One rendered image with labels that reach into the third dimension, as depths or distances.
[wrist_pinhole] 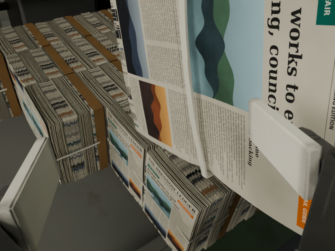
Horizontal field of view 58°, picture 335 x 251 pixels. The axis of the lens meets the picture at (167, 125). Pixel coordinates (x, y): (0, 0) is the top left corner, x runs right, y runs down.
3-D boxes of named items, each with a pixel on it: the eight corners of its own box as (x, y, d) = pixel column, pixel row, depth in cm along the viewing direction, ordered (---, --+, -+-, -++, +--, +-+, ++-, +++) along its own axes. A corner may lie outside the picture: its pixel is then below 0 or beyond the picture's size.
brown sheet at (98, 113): (108, 167, 147) (100, 171, 145) (83, 131, 163) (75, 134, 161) (103, 106, 121) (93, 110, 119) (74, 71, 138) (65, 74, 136)
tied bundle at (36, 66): (84, 131, 163) (41, 148, 153) (63, 102, 180) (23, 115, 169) (76, 71, 138) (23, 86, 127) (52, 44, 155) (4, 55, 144)
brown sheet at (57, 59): (83, 131, 163) (75, 134, 161) (62, 102, 180) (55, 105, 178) (74, 71, 138) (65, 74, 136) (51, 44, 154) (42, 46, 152)
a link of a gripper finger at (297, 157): (307, 148, 13) (323, 145, 13) (247, 98, 20) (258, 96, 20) (304, 202, 15) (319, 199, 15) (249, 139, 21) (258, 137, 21)
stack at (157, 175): (310, 174, 154) (182, 268, 114) (173, 66, 220) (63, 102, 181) (346, 117, 128) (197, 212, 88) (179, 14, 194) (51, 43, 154)
